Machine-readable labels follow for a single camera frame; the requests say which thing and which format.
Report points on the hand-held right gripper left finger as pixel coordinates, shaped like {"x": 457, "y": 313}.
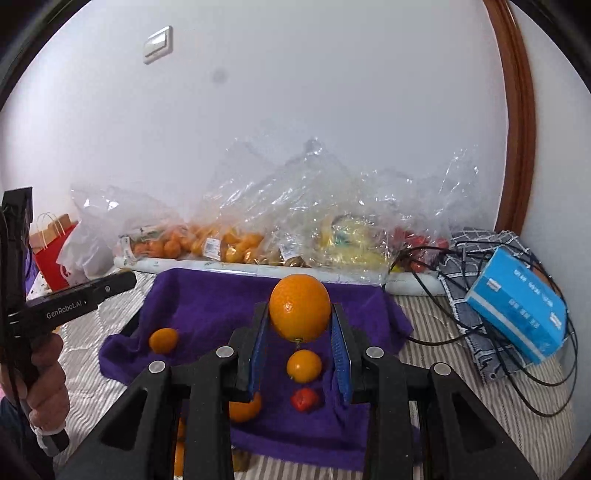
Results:
{"x": 258, "y": 350}

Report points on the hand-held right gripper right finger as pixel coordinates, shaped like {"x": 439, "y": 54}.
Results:
{"x": 340, "y": 355}

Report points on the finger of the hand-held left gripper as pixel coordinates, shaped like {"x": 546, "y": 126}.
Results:
{"x": 115, "y": 282}

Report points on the red tomato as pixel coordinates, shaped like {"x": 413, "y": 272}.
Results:
{"x": 304, "y": 399}

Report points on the large orange with stem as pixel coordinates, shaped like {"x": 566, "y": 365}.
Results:
{"x": 300, "y": 307}

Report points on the person's left hand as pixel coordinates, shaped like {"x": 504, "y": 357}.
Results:
{"x": 46, "y": 383}

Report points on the white plastic shopping bag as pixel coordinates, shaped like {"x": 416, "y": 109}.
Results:
{"x": 87, "y": 254}

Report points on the red paper bag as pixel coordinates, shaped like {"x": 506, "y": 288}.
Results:
{"x": 46, "y": 263}

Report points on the clear bag of tangerines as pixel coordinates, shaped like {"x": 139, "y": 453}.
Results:
{"x": 157, "y": 247}

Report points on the purple towel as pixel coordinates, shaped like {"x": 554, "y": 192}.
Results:
{"x": 207, "y": 304}

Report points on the clear bag of oranges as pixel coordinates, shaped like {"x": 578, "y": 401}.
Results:
{"x": 240, "y": 244}

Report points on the clear bag of yellow fruit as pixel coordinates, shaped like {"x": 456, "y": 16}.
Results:
{"x": 351, "y": 240}

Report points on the striped mattress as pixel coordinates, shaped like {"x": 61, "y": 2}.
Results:
{"x": 461, "y": 415}

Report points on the clear bag of red fruit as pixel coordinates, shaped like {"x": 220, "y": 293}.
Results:
{"x": 420, "y": 242}

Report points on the navy grid patterned cloth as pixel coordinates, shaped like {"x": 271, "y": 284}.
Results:
{"x": 485, "y": 364}

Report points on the blue tissue box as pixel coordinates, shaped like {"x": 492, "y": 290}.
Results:
{"x": 512, "y": 304}

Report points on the white light switch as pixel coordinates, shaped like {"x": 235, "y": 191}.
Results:
{"x": 158, "y": 45}

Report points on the brown wooden door frame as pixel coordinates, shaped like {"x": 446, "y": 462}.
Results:
{"x": 519, "y": 115}

